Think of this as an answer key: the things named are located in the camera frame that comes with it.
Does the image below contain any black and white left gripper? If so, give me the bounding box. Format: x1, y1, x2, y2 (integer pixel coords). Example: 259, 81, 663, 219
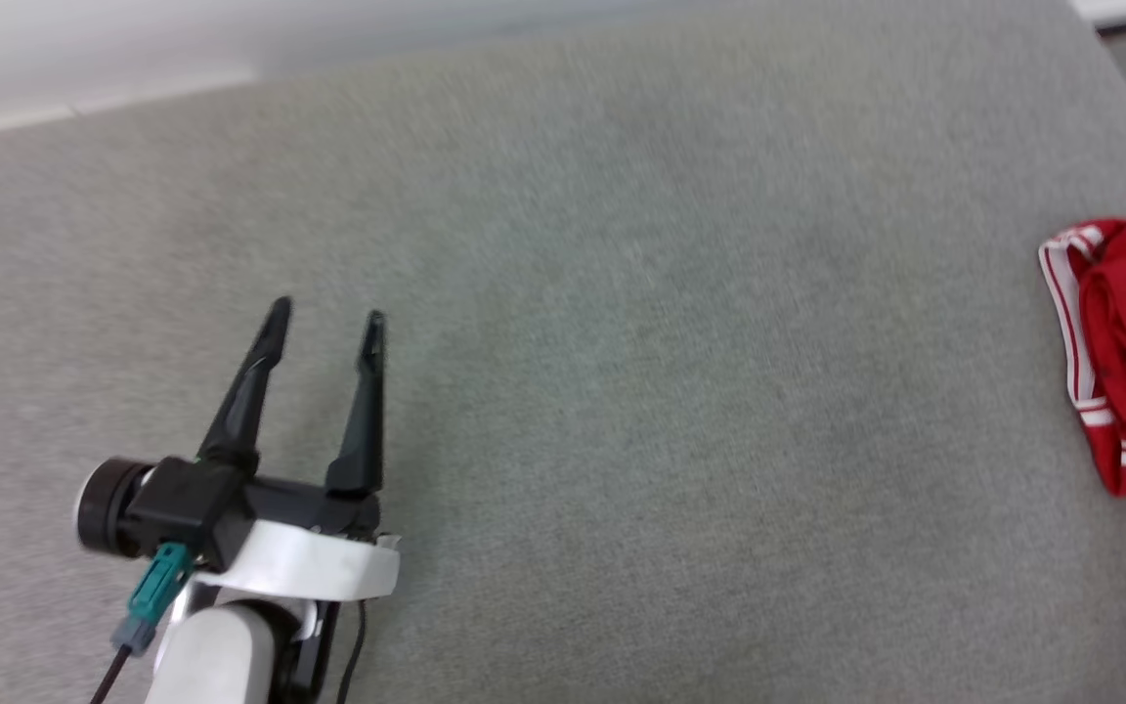
195, 296, 402, 602

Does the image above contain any teal cable connector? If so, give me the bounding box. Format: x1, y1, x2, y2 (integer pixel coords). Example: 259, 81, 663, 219
112, 543, 195, 655

